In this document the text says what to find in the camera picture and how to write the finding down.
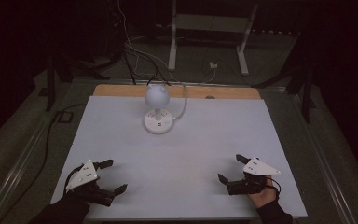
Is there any black floor cable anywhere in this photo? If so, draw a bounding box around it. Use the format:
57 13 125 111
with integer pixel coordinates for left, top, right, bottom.
0 103 88 224

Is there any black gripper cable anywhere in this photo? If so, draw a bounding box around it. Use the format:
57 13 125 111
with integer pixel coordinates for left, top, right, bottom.
266 176 282 200
62 164 85 195

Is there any white table mat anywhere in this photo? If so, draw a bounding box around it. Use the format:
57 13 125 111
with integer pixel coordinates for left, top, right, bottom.
49 95 308 220

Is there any person's right hand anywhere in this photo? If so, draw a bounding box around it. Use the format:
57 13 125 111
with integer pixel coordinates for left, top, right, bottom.
247 175 278 209

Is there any white lamp cable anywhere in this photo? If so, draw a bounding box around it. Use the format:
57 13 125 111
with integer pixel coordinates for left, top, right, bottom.
172 83 189 121

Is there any white round desk lamp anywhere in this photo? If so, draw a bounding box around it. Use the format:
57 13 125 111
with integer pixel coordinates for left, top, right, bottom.
143 83 174 135

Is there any white metal stand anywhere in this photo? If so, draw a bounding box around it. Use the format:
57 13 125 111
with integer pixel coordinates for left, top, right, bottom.
167 0 259 77

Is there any black cable bundle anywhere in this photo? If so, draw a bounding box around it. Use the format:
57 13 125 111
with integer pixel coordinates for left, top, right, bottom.
122 46 172 87

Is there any black square floor box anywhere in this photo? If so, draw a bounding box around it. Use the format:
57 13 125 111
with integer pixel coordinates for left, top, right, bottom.
57 111 75 124

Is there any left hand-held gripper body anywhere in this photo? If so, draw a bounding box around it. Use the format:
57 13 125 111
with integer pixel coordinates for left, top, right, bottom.
64 159 117 207

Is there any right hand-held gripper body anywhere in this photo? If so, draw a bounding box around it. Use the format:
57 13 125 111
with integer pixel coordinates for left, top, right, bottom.
226 157 282 196

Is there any black metal stand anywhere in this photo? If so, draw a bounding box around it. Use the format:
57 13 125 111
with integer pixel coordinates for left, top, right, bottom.
45 50 111 112
251 59 317 124

